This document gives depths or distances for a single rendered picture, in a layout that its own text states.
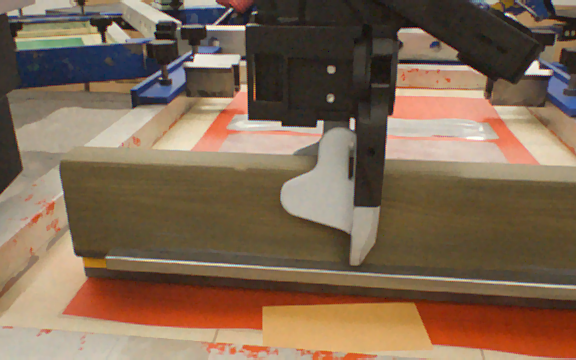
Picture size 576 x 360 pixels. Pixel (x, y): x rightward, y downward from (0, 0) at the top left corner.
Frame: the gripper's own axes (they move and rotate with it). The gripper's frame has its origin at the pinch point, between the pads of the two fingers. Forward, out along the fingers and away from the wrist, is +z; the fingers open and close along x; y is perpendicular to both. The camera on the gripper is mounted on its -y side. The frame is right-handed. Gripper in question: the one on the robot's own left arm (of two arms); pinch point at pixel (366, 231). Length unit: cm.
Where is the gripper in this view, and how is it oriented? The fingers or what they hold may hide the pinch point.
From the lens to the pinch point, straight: 36.5
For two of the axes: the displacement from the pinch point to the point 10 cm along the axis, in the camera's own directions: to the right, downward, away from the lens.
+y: -9.9, -0.4, 1.0
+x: -1.1, 4.0, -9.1
